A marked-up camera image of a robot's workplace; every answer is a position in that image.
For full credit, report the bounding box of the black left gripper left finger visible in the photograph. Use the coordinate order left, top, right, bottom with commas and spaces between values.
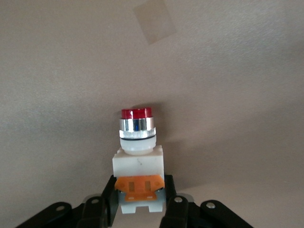
14, 174, 119, 228

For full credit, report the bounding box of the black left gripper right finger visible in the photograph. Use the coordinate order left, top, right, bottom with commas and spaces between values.
159, 174, 255, 228

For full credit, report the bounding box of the red push button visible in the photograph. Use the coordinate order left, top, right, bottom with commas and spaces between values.
112, 106, 166, 214

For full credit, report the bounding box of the clear tape patch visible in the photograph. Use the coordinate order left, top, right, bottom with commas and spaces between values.
132, 0, 178, 46

